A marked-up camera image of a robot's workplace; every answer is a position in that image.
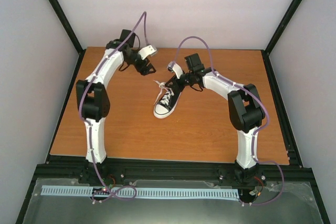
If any black white canvas sneaker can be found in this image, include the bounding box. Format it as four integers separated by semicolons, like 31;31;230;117
153;82;182;119

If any white shoelace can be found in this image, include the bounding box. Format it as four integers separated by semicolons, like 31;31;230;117
154;80;174;105

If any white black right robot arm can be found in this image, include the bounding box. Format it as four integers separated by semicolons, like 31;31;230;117
155;54;265;185

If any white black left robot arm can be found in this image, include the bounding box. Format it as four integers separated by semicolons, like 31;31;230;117
76;29;157;184

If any clear acrylic cover plate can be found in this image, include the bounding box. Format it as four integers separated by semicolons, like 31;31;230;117
23;179;323;223

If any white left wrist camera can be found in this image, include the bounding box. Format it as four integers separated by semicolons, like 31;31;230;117
138;45;157;60

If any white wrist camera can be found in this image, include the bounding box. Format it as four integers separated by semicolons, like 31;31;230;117
138;45;157;60
167;61;184;79

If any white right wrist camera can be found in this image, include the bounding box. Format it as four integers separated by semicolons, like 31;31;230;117
167;61;184;79

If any light blue slotted cable duct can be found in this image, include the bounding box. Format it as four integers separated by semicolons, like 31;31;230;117
40;185;239;201

